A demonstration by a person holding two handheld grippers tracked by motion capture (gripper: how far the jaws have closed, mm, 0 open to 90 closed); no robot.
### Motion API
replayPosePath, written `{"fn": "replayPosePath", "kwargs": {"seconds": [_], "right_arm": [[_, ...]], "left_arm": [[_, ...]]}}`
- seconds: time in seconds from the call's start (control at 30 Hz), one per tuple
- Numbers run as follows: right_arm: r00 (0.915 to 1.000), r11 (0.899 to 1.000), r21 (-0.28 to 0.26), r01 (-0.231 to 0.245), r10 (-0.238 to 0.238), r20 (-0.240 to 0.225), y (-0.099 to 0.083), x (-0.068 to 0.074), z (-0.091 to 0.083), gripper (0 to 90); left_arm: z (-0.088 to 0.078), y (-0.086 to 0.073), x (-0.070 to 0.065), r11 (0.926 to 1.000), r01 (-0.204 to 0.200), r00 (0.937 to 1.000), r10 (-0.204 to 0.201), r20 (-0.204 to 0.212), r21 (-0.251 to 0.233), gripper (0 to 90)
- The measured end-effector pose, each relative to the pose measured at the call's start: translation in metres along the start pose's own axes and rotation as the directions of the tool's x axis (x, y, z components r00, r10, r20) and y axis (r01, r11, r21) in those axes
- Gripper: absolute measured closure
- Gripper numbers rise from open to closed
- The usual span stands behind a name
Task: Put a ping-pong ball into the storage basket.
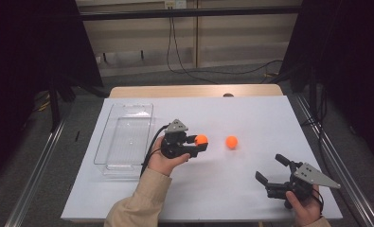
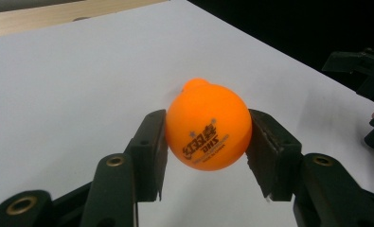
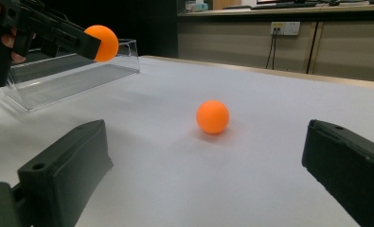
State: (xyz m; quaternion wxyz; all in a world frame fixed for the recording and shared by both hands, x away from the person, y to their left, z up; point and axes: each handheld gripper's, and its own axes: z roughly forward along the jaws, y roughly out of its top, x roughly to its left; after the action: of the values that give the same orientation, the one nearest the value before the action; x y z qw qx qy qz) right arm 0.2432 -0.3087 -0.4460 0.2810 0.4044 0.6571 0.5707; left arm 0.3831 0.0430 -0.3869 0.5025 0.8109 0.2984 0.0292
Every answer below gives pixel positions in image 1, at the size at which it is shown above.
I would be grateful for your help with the black metal bar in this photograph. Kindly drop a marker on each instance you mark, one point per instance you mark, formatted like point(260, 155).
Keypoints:
point(175, 13)

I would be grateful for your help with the plain orange ball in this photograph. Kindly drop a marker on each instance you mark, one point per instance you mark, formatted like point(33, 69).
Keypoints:
point(231, 142)

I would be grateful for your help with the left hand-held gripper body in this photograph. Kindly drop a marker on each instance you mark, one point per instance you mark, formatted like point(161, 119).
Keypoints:
point(173, 143)

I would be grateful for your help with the person's right hand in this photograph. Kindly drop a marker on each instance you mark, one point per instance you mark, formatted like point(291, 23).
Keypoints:
point(304, 209)

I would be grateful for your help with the aluminium rail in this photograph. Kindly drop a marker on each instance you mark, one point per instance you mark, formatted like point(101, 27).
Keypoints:
point(33, 179)
point(339, 170)

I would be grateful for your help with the small black stick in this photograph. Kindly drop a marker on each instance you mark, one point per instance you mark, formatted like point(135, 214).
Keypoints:
point(77, 136)

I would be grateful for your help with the wooden table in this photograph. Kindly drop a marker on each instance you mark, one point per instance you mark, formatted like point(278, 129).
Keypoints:
point(175, 90)

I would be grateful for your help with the wall power outlet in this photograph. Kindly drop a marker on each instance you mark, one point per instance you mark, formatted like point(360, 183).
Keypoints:
point(175, 3)

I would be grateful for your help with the black curtain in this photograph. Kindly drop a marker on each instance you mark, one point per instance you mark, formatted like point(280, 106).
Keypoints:
point(348, 47)
point(33, 47)

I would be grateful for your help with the orange ball with black mark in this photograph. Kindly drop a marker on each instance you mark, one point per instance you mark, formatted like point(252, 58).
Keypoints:
point(201, 139)

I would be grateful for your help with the person's left hand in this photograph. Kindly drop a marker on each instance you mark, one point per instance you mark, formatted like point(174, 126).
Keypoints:
point(162, 162)

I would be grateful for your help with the clear plastic container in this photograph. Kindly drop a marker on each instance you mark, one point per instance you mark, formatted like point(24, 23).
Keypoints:
point(128, 138)

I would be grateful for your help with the white board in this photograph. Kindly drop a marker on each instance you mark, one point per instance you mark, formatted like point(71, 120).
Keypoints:
point(222, 189)

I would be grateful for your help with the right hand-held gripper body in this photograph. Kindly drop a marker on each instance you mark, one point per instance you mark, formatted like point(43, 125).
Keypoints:
point(299, 183)

